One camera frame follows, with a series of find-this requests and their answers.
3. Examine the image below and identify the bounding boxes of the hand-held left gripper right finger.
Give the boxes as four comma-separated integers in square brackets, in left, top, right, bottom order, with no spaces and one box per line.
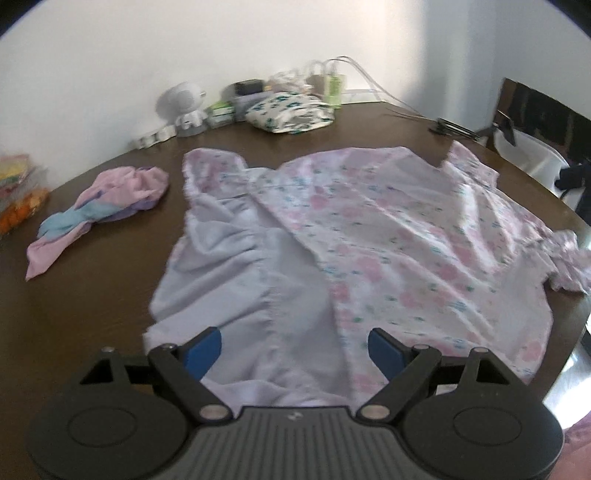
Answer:
[358,328,511,423]

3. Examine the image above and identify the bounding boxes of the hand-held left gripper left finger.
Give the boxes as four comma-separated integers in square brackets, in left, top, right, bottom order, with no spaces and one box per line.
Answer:
[79,327,230,424]

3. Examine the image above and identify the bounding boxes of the pink floral dress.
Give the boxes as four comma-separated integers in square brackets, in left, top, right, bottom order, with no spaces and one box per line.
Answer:
[144,147,591,409]

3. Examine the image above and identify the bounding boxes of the pink blue purple garment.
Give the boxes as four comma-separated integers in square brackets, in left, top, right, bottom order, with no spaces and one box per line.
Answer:
[25,165,171,281]

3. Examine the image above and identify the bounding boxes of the white power strip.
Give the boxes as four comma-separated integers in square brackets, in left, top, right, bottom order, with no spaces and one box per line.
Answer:
[133,126,178,149]

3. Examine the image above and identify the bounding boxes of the person's pink clothing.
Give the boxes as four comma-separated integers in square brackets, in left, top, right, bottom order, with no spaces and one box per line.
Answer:
[566,422,591,480]

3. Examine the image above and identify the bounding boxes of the clear container of orange snacks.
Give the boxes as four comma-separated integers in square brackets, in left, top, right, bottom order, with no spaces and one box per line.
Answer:
[0,187,51,238]

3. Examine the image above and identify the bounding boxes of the green boxes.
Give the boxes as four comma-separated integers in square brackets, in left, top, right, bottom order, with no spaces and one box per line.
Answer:
[206,99,236,128]

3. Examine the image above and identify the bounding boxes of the white cloth on chair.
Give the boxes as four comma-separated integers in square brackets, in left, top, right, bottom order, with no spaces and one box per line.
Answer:
[496,129,571,190]

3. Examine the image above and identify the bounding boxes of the white robot figure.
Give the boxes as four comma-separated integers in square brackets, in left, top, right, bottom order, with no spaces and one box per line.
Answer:
[157,82,208,138]

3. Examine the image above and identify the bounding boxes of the white green floral folded garment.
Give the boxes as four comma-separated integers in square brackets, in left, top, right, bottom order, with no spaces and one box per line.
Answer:
[244,91,336,136]

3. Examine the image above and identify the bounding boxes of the yellow snack packet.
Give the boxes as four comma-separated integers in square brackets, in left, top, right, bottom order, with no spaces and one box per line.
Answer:
[0,154,37,195]

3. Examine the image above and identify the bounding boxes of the green bottle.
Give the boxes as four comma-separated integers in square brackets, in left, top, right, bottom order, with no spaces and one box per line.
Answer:
[325,74,345,108]

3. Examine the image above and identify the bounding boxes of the white charger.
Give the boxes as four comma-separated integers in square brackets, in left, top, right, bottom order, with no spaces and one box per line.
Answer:
[308,65,329,95]

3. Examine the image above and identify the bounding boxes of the white crumpled plastic bag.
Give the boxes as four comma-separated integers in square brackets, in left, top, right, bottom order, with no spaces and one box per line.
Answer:
[268,69,311,95]

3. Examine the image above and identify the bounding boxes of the wooden chair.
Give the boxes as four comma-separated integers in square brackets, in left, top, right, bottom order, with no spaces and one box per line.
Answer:
[492,78,591,213]

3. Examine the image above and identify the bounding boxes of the white cable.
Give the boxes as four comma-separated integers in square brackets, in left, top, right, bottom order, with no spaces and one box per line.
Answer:
[330,55,435,118]

